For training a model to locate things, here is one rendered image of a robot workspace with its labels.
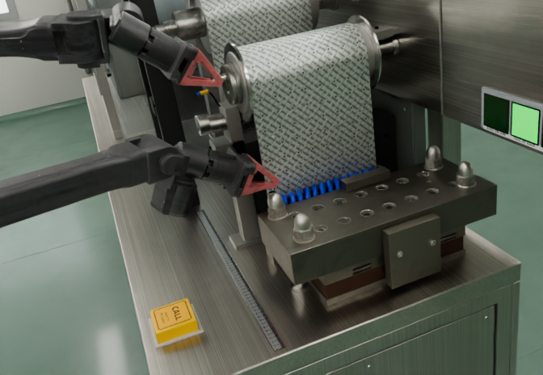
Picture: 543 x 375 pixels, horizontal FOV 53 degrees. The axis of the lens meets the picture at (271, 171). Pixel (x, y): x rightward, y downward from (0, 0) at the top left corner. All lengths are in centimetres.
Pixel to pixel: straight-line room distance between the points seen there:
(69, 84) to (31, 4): 91
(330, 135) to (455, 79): 25
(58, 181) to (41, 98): 581
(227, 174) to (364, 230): 26
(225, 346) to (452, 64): 61
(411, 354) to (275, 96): 51
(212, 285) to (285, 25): 57
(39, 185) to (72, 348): 182
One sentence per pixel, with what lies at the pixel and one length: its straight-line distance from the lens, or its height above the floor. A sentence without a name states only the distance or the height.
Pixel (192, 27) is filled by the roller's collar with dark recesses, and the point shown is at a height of 133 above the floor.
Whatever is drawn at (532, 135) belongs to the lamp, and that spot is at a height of 117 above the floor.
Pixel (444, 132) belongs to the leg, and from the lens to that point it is 137.
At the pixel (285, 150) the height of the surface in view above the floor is 112.
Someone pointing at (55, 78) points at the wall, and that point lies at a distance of 657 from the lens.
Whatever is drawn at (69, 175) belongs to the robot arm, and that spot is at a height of 122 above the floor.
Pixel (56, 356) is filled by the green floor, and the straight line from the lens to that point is 259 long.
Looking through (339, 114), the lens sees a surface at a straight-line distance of 104.
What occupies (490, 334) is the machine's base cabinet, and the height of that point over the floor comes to 76.
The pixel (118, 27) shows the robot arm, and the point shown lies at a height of 139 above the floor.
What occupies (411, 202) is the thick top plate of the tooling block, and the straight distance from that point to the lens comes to 98.
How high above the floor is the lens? 150
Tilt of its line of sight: 24 degrees down
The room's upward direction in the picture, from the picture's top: 9 degrees counter-clockwise
